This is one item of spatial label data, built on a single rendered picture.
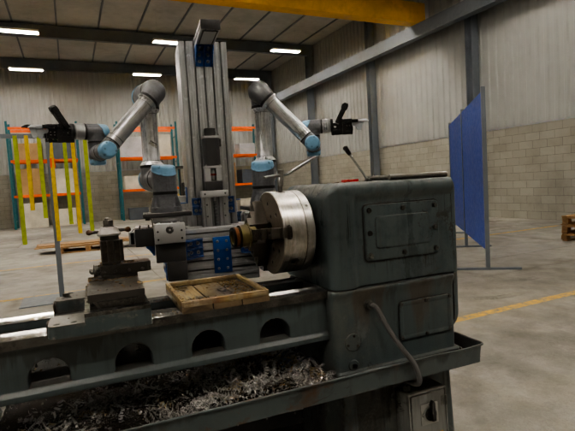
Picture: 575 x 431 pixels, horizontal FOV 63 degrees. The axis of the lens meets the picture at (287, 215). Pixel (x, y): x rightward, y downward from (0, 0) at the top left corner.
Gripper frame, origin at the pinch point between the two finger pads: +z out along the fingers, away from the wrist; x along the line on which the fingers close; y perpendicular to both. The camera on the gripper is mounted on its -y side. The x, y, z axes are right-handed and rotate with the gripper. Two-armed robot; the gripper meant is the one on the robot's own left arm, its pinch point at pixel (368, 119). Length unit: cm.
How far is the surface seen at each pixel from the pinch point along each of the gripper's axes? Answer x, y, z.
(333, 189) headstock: 91, 23, -22
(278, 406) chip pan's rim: 121, 88, -43
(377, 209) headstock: 84, 32, -6
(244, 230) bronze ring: 90, 36, -55
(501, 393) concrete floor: 8, 158, 70
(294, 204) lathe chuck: 89, 28, -36
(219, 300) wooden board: 112, 54, -61
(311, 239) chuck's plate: 92, 40, -31
